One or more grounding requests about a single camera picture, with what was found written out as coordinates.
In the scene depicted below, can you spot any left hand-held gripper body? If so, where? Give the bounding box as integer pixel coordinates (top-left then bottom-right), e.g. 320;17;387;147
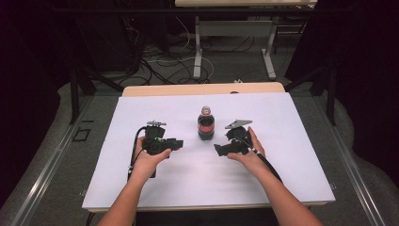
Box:
141;120;172;179

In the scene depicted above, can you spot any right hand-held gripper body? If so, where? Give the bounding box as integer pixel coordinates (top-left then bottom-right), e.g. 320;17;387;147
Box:
224;119;254;151

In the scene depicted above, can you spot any cola bottle with red label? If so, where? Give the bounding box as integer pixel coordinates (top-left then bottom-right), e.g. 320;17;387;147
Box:
197;105;216;141

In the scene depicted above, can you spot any person's right hand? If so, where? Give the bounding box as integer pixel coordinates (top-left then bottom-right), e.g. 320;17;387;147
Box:
227;126;267;177

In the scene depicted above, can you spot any person's left hand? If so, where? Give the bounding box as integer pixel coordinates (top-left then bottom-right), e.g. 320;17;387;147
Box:
131;136;172;183

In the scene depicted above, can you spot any white table mat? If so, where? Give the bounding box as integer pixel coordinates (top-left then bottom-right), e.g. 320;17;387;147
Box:
82;91;336;210

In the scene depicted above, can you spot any black metal stand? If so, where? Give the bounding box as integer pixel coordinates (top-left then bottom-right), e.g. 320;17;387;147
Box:
283;65;339;127
69;66;125;125

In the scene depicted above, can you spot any black curtain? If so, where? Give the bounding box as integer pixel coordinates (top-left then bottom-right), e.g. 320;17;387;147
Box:
283;0;399;180
0;0;76;208

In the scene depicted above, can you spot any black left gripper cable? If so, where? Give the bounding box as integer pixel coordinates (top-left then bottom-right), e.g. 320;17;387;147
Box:
126;125;149;183

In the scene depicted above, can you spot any bundle of black floor cables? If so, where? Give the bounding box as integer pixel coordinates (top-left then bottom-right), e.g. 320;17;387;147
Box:
123;15;257;87

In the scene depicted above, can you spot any white floor cable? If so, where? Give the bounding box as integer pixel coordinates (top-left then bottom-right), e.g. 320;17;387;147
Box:
146;16;215;85

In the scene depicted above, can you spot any white metal frame desk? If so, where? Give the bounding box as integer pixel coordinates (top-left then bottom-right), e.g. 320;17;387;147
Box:
174;0;318;81

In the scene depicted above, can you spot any aluminium floor rail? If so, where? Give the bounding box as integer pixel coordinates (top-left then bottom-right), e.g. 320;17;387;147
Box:
311;95;388;226
8;95;96;226

